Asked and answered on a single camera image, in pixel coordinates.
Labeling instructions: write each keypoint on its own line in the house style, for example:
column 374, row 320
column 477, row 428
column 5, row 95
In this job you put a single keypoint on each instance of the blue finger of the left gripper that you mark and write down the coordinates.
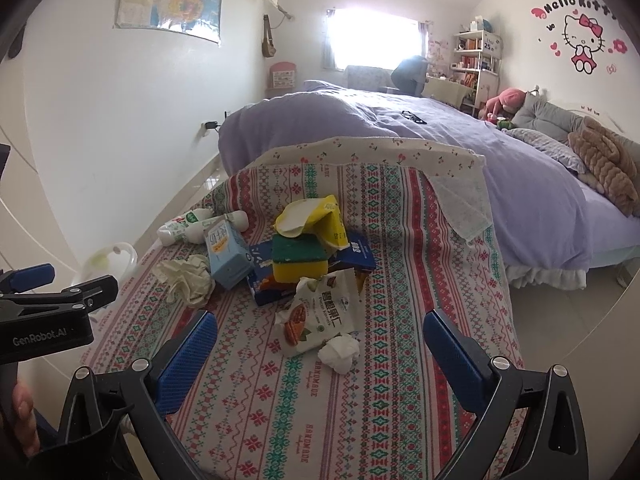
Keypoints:
column 24, row 280

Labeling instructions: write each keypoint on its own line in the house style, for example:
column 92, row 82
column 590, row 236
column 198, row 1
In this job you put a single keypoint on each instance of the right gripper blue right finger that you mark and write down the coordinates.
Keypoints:
column 460, row 358

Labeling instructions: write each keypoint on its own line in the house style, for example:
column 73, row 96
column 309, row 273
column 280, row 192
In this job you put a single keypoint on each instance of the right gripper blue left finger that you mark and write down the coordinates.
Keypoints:
column 178, row 363

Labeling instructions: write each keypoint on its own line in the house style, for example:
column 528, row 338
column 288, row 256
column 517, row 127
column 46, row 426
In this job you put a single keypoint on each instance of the white plastic trash bin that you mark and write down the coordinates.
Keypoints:
column 118, row 260

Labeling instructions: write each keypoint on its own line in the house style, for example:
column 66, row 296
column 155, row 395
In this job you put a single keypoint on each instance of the beige tissue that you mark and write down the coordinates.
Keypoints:
column 187, row 280

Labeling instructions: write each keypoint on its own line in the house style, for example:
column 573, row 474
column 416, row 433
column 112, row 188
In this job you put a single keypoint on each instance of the white tissue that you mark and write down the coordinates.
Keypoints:
column 340, row 353

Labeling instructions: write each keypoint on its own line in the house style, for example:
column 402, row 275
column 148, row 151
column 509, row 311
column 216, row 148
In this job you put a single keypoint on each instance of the light blue milk carton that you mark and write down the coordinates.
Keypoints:
column 230, row 260

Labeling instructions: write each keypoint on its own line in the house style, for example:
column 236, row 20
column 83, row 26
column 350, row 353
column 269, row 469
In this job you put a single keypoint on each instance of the white snack wrapper bag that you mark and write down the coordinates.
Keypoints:
column 320, row 310

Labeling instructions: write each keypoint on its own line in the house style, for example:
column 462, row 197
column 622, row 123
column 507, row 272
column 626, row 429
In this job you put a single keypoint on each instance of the blue biscuit box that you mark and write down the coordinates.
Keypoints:
column 266, row 290

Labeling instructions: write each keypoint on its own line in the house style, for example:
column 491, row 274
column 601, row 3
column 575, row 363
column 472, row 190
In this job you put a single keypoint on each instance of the yellow green sponge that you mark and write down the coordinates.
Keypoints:
column 299, row 257

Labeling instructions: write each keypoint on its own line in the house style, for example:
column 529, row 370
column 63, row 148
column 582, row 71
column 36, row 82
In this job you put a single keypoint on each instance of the person's left hand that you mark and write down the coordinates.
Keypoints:
column 25, row 425

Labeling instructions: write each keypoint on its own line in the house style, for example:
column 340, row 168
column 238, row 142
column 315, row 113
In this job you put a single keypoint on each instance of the purple bed duvet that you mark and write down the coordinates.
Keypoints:
column 544, row 217

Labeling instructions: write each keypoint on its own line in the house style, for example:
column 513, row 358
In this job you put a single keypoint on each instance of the patterned knit table cloth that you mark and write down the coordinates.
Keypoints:
column 331, row 378

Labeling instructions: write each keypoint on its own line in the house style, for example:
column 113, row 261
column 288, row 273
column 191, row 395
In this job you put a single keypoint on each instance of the brown plush blanket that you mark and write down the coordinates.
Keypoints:
column 614, row 169

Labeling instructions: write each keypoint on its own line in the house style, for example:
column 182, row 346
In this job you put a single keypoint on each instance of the black glasses on bed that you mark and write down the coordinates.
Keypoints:
column 413, row 117

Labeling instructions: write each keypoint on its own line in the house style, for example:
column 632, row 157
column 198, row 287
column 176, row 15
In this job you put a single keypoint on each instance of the grey pillow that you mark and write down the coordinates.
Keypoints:
column 538, row 114

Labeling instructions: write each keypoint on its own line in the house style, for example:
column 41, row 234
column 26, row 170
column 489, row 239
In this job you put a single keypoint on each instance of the pink plush toy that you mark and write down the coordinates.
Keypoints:
column 507, row 103

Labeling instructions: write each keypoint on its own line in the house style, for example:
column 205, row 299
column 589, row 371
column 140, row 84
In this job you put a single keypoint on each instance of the dark blue chair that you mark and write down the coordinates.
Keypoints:
column 410, row 75

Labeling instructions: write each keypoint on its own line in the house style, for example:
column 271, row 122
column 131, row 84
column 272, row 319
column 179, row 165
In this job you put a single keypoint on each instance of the white bookshelf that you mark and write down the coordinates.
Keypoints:
column 475, row 64

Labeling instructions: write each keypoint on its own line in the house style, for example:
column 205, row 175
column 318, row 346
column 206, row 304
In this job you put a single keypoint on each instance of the pink small chair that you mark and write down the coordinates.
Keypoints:
column 281, row 79

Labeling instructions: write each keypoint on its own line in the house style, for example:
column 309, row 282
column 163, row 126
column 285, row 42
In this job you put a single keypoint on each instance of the hanging brown bag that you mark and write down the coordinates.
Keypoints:
column 268, row 48

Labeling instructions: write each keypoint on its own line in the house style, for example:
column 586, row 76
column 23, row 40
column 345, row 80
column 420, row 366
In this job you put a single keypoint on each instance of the Hello Kitty wall sticker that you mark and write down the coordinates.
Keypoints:
column 585, row 32

